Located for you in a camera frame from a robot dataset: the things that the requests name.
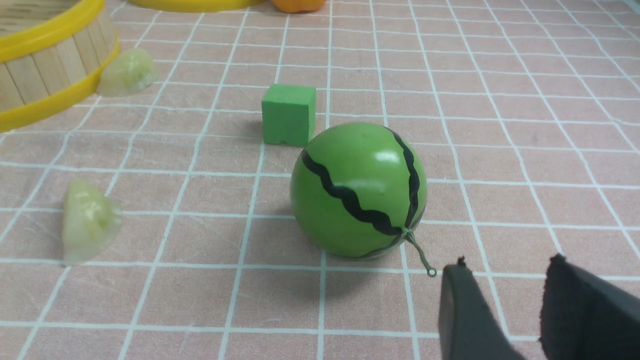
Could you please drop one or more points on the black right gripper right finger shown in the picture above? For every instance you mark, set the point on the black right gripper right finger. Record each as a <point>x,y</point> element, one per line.
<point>584,317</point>

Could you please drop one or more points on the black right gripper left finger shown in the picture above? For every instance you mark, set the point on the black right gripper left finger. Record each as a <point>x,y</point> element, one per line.
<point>467,327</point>

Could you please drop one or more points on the pale green dumpling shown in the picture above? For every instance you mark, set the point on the pale green dumpling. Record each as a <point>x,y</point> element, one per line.
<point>91,222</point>
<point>130,73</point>

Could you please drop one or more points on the woven steamer lid yellow rim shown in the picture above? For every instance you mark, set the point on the woven steamer lid yellow rim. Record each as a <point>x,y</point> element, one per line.
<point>195,6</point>

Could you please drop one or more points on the bamboo steamer tray yellow rim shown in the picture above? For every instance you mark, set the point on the bamboo steamer tray yellow rim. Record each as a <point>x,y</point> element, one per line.
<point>52,54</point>

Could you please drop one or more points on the green toy watermelon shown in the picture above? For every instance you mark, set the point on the green toy watermelon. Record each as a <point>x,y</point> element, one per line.
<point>359,190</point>

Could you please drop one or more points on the pink checkered tablecloth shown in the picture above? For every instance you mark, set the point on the pink checkered tablecloth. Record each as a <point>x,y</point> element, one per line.
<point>525,114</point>

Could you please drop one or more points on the green foam cube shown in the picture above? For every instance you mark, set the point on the green foam cube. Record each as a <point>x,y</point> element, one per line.
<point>289,114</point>

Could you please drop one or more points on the orange yellow toy pear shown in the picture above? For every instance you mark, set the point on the orange yellow toy pear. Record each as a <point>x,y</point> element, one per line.
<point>299,6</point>

